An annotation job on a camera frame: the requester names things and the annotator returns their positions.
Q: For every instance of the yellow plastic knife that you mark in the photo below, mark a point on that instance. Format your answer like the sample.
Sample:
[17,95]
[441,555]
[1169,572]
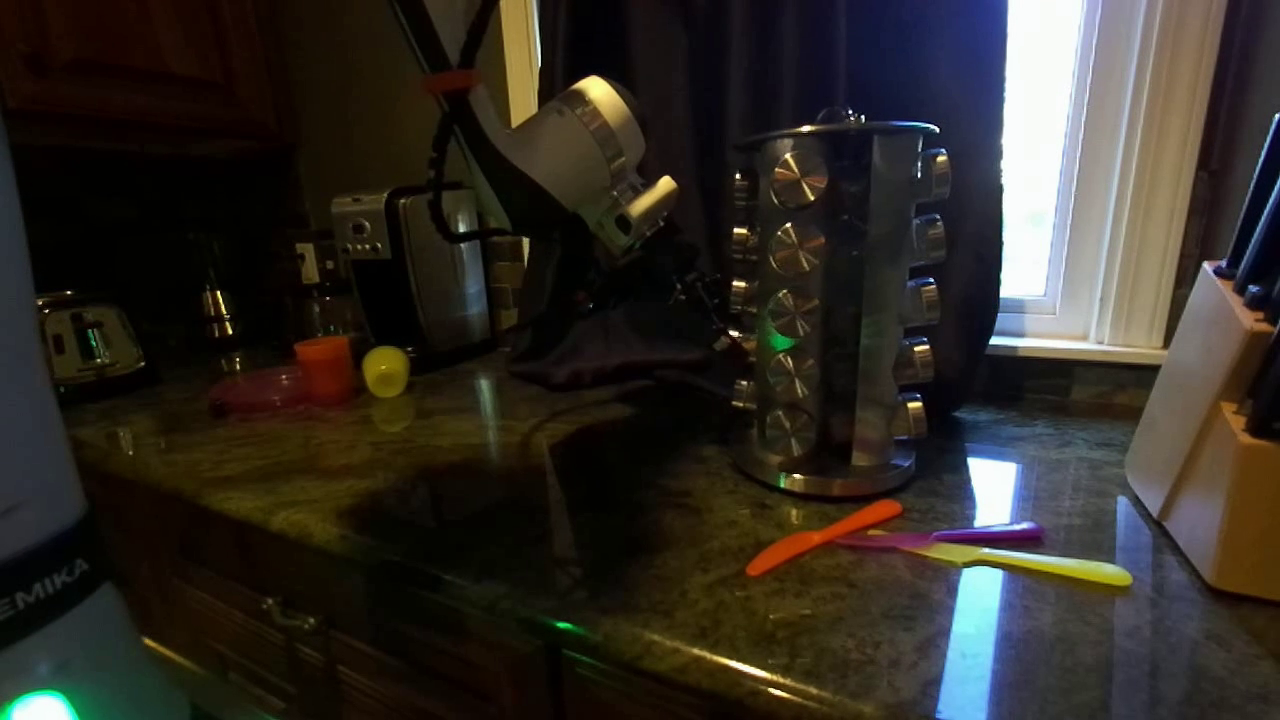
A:
[1055,569]

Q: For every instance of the white window frame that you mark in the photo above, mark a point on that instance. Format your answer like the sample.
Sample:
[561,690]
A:
[1134,175]

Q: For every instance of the dark wood wall cabinet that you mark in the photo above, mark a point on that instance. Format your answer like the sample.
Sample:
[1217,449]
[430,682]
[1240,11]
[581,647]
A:
[147,66]

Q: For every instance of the black steel coffee maker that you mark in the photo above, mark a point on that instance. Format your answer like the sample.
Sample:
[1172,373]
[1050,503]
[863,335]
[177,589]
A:
[412,281]

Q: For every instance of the wooden knife block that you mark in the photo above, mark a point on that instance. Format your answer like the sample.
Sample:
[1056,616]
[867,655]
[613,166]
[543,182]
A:
[1201,453]

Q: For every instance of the dark bottle with white label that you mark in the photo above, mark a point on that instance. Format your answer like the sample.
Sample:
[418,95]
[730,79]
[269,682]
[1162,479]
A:
[310,281]

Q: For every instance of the orange plastic knife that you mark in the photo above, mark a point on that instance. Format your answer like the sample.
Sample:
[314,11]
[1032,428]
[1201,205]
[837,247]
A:
[820,536]

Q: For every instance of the yellow plastic cup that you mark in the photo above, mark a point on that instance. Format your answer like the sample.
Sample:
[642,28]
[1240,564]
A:
[387,369]

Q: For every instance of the purple plastic knife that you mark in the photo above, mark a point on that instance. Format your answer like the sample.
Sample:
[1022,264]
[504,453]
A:
[993,533]

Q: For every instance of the dark glass bottle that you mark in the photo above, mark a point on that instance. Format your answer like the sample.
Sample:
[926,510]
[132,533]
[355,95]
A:
[216,316]

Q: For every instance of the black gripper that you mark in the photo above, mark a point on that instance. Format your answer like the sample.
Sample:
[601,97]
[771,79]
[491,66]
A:
[663,281]

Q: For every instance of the steel revolving spice rack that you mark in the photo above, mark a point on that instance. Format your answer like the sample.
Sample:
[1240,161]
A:
[863,264]

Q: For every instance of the pink plastic plate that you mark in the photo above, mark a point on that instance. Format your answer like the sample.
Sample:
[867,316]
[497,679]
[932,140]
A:
[255,388]

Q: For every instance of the silver toaster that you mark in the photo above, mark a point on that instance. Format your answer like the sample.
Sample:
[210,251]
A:
[88,342]

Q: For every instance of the grey wrist camera bar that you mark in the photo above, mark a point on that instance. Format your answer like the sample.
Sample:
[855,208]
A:
[655,203]

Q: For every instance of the small grey canister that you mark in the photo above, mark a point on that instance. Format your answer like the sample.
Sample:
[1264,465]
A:
[504,286]

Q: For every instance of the orange plastic cup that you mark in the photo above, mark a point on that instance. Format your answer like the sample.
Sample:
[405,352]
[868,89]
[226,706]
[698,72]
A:
[325,369]

